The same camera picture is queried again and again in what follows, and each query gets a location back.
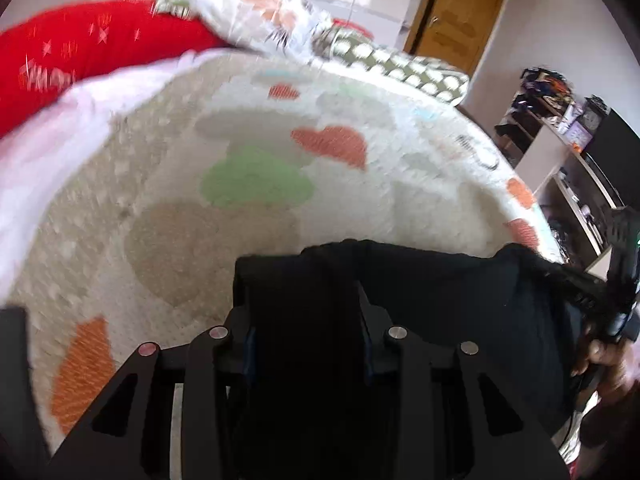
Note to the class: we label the person's right forearm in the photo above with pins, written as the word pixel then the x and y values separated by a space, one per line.
pixel 615 430

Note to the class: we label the white shelf unit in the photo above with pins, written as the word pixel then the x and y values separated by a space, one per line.
pixel 545 160

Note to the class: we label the person's right hand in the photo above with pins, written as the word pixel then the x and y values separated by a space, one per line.
pixel 607 362

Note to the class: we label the wooden door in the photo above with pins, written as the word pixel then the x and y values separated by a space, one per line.
pixel 460 20

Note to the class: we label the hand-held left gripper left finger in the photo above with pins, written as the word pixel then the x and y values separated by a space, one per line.
pixel 249 355

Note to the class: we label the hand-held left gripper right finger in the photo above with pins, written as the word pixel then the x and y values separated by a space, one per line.
pixel 369 360

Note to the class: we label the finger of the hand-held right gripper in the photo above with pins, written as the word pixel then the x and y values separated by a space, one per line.
pixel 585 287

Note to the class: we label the black screen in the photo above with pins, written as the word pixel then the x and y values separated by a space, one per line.
pixel 617 150

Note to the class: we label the red long pillow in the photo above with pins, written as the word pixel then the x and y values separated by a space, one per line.
pixel 100 50

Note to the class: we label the heart-patterned quilt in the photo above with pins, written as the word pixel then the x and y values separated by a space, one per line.
pixel 250 135

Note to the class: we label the white floral pillow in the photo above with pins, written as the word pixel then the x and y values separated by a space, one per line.
pixel 240 10

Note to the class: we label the black pants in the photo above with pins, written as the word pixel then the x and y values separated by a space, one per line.
pixel 450 285

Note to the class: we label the pile of clothes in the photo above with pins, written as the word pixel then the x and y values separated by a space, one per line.
pixel 547 87

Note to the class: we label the green patterned bolster pillow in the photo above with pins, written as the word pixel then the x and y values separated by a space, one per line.
pixel 400 67

